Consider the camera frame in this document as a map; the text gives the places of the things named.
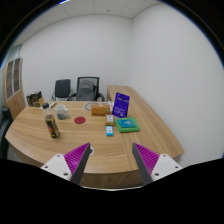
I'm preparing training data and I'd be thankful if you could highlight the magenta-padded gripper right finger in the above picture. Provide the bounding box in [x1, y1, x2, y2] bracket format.
[132, 142, 184, 186]

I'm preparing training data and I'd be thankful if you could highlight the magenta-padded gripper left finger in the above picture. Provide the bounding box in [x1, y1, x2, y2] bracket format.
[40, 142, 92, 186]

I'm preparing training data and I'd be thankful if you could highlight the clear bottle with black cap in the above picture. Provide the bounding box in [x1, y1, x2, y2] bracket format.
[42, 102, 61, 139]

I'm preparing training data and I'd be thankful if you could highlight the flat round red coaster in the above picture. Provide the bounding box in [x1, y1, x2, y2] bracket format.
[73, 115, 87, 125]

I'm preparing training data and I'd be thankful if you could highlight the small light blue box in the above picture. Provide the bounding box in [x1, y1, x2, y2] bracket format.
[105, 125, 115, 137]

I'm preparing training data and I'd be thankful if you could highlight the white and grey mug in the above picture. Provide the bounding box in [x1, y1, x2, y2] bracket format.
[54, 104, 70, 121]

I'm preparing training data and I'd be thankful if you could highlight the small golden-brown packet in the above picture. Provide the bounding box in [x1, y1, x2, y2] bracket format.
[105, 114, 116, 127]

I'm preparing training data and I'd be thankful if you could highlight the white paper with grey print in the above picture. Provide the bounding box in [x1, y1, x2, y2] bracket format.
[83, 101, 98, 112]

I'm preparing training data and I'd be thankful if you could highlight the orange-brown wooden box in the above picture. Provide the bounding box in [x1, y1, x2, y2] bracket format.
[90, 103, 112, 117]

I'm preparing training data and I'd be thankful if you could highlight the purple standing pouch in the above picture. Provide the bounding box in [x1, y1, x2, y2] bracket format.
[111, 92, 131, 119]

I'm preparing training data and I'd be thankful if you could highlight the dark padded armchair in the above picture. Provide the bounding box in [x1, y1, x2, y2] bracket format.
[0, 106, 14, 159]

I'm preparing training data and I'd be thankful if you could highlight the brown box with dark packs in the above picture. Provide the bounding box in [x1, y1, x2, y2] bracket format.
[26, 90, 45, 108]

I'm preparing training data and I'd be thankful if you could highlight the black office chair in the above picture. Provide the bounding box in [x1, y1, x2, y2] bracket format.
[50, 78, 73, 102]

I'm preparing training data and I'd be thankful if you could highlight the grey mesh office chair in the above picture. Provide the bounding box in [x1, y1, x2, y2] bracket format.
[68, 76, 105, 102]

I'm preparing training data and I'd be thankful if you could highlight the wooden cabinet shelf unit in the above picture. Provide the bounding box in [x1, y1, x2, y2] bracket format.
[2, 57, 27, 119]

